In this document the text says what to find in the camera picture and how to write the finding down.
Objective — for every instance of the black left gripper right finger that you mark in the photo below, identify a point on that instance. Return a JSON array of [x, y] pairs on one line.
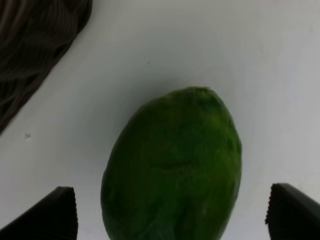
[[291, 214]]

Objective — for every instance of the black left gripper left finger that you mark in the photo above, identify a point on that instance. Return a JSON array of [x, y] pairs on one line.
[[54, 217]]

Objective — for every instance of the green lime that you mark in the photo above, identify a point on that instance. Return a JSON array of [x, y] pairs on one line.
[[175, 170]]

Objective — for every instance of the dark brown wicker basket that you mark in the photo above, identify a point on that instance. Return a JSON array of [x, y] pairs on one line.
[[34, 36]]

